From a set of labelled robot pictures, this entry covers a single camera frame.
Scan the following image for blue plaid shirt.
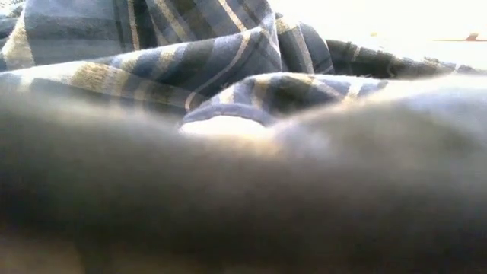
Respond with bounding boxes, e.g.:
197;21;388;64
0;0;487;274

